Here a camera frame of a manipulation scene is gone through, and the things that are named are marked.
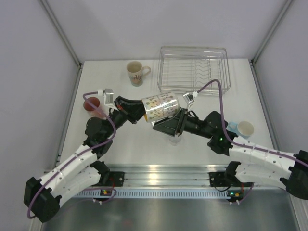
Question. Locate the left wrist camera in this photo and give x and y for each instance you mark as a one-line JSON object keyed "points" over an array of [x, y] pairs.
{"points": [[108, 98]]}

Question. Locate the pink ghost pattern mug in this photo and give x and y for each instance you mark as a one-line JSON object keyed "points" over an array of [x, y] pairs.
{"points": [[94, 107]]}

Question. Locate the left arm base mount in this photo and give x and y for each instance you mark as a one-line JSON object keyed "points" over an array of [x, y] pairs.
{"points": [[115, 179]]}

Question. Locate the light blue mug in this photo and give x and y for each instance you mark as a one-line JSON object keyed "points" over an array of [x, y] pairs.
{"points": [[244, 128]]}

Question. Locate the clear plastic cup centre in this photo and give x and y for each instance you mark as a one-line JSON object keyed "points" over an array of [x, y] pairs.
{"points": [[175, 140]]}

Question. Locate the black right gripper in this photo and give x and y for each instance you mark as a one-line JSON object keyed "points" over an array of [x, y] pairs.
{"points": [[173, 124]]}

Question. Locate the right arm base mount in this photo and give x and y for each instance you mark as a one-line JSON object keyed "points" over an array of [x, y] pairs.
{"points": [[219, 181]]}

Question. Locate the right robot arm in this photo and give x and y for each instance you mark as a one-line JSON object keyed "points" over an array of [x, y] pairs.
{"points": [[250, 163]]}

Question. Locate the metal wire dish rack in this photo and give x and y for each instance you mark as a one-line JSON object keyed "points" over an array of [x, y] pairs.
{"points": [[185, 69]]}

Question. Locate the beige coral pattern mug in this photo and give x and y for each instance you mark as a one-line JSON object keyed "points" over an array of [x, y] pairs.
{"points": [[136, 72]]}

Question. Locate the aluminium mounting rail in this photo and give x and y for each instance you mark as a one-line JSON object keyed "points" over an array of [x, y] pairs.
{"points": [[163, 176]]}

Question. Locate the perforated cable duct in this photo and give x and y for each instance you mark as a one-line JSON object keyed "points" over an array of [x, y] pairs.
{"points": [[156, 194]]}

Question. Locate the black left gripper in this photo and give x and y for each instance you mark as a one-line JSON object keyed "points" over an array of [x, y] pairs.
{"points": [[132, 110]]}

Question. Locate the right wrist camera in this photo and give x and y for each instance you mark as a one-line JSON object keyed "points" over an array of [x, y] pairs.
{"points": [[189, 99]]}

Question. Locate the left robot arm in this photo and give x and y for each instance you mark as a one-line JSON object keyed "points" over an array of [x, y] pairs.
{"points": [[45, 196]]}

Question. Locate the white floral mug orange inside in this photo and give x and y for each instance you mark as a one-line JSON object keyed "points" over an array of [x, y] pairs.
{"points": [[160, 106]]}

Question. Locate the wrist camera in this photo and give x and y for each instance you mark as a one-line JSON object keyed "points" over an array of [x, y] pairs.
{"points": [[108, 98], [189, 99]]}

